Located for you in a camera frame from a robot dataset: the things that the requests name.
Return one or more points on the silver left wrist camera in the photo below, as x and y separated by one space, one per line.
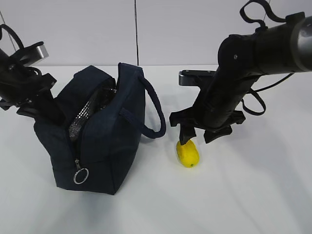
31 54

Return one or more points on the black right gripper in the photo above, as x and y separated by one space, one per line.
189 120

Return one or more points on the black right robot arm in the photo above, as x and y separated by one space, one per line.
242 60

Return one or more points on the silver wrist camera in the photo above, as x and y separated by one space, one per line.
197 78
31 54

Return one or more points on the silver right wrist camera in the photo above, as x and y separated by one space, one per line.
197 78

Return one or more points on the navy blue lunch bag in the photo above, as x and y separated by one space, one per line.
105 118

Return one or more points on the yellow lemon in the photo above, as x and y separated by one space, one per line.
187 154

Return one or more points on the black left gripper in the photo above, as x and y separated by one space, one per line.
31 94

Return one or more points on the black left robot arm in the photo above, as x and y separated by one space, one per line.
10 65

